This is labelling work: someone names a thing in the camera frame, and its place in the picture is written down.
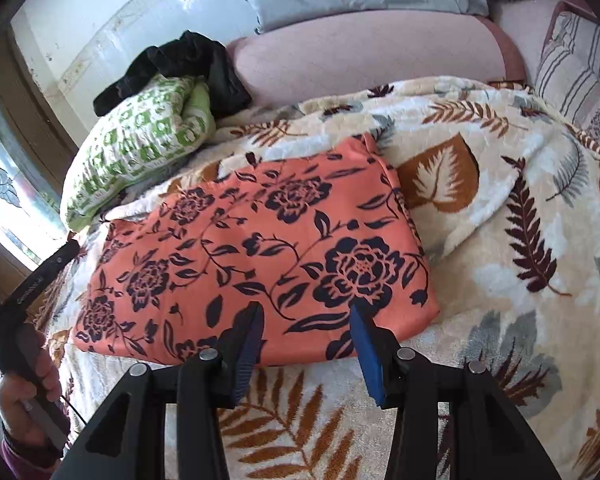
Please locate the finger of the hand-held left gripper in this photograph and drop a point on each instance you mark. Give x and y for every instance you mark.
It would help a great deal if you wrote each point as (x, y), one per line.
(45, 275)

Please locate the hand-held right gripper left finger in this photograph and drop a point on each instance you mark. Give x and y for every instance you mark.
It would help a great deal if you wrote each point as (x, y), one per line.
(247, 350)

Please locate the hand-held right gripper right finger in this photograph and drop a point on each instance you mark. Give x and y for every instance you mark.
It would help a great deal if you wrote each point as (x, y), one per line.
(370, 365)

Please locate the orange floral blouse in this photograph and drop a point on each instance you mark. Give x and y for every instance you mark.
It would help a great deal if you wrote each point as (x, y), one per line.
(260, 240)

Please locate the person's left forearm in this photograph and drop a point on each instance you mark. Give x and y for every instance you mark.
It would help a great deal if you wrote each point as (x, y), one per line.
(25, 460)

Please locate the person's left hand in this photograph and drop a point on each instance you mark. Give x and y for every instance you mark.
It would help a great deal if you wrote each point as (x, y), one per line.
(15, 410)

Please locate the leaf print blanket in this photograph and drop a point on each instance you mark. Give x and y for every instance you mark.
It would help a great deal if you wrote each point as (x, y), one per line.
(480, 270)

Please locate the green checked pillow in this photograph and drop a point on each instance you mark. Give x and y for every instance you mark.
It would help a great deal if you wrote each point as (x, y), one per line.
(130, 150)

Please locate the black garment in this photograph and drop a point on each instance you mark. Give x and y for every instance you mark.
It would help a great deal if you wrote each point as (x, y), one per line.
(180, 60)

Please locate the pink bolster cushion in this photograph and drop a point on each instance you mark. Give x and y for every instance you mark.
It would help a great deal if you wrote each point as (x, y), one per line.
(370, 55)

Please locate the striped cushion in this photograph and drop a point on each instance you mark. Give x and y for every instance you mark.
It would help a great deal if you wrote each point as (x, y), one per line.
(575, 70)

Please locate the pink sofa cover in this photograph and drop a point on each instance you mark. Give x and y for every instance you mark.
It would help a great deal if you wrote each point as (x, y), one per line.
(525, 25)

